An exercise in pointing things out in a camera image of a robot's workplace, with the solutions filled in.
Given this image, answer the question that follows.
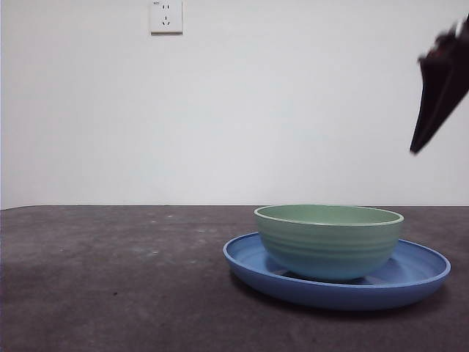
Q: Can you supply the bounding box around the white wall socket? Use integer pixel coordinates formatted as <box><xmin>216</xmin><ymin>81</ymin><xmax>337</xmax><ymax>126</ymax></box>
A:
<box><xmin>149</xmin><ymin>0</ymin><xmax>184</xmax><ymax>36</ymax></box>

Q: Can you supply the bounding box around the blue plate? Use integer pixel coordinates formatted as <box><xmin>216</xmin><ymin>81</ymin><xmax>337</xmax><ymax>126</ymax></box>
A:
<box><xmin>222</xmin><ymin>231</ymin><xmax>452</xmax><ymax>312</ymax></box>

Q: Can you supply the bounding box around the green ribbed bowl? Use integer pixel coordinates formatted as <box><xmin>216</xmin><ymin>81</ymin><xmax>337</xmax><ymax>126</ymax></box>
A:
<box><xmin>254</xmin><ymin>204</ymin><xmax>405</xmax><ymax>283</ymax></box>

